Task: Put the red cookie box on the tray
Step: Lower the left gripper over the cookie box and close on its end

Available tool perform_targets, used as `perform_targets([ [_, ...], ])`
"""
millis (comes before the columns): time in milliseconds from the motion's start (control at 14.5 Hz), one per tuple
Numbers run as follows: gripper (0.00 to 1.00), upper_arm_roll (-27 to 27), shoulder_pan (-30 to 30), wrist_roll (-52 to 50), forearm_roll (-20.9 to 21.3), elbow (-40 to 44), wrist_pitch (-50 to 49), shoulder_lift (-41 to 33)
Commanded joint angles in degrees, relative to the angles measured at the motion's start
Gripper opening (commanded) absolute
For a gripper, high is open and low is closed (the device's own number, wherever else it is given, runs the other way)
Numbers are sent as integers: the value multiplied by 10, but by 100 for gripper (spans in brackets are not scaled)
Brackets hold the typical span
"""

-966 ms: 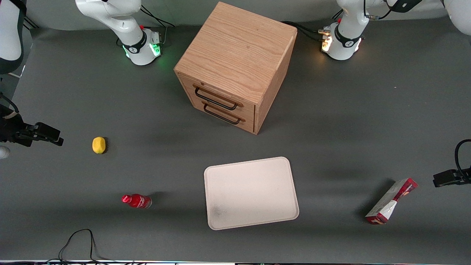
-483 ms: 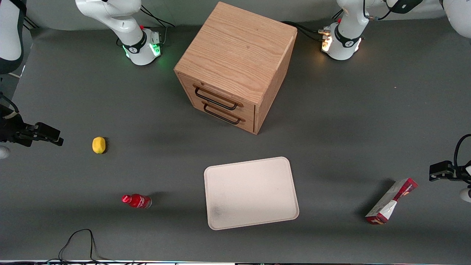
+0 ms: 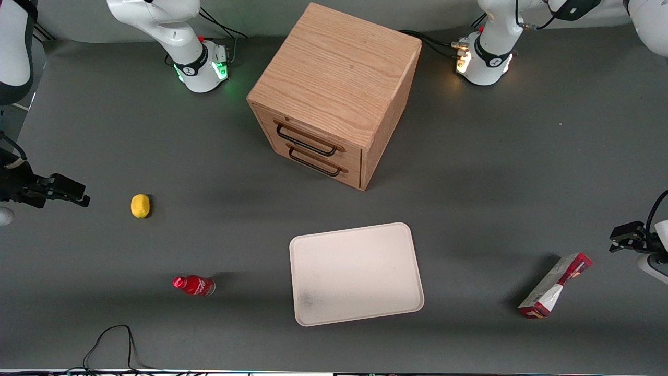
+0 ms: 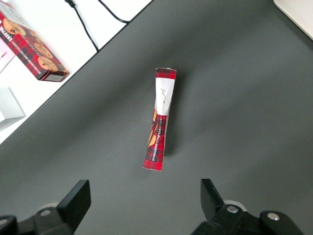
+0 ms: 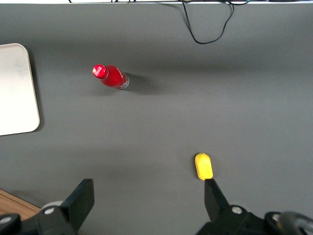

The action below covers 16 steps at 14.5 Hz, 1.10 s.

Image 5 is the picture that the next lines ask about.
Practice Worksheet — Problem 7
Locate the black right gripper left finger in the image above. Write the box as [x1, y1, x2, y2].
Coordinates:
[61, 178, 95, 232]

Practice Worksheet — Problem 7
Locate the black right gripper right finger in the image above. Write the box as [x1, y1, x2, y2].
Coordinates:
[204, 178, 232, 222]

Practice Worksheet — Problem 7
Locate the beige rectangular tray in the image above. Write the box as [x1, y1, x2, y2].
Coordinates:
[0, 43, 41, 137]

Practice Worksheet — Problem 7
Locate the yellow lemon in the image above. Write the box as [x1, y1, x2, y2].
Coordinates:
[194, 152, 214, 182]

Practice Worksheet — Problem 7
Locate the wooden drawer cabinet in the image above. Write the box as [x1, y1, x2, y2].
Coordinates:
[0, 188, 41, 221]

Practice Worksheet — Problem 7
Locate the dark grey table mat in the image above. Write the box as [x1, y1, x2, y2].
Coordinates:
[0, 2, 313, 235]

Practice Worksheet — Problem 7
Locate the red cola bottle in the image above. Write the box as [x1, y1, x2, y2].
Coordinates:
[91, 64, 130, 91]

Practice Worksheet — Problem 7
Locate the black looped table cable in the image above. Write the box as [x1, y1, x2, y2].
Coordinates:
[181, 0, 236, 45]

